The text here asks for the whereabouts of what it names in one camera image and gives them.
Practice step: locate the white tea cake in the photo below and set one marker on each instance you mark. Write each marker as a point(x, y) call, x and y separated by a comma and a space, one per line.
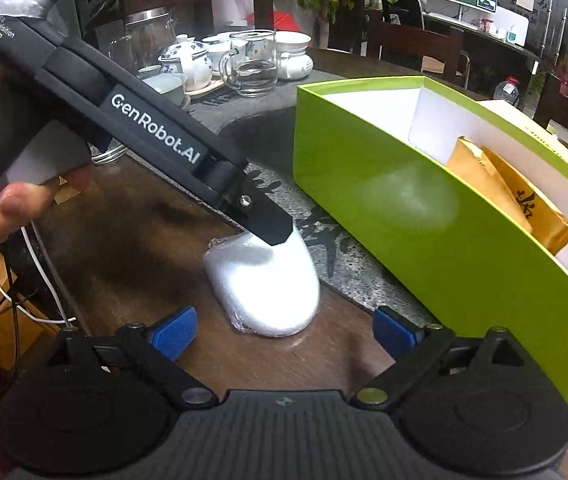
point(270, 291)

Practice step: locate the plastic water bottle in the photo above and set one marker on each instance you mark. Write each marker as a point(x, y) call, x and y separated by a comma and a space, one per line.
point(508, 91)

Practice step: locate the green open gift box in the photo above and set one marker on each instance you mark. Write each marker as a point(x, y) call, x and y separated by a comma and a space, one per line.
point(373, 153)

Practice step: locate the grey calligraphy table mat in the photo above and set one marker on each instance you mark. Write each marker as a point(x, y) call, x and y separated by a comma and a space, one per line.
point(264, 129)

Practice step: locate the gold foil tea packet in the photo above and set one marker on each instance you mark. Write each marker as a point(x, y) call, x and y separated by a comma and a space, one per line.
point(504, 186)

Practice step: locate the dark wooden chair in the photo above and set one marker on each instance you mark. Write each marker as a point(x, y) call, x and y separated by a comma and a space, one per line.
point(395, 43)

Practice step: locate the clear glass pitcher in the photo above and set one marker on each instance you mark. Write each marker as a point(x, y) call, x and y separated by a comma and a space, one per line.
point(249, 67)

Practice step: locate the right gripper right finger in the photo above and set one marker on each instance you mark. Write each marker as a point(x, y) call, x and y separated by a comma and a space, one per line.
point(425, 358)

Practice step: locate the blue white porcelain teapot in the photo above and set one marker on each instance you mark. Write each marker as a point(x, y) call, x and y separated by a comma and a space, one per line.
point(188, 57)

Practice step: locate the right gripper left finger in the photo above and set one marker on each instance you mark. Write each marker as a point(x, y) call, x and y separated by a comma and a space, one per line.
point(134, 368)

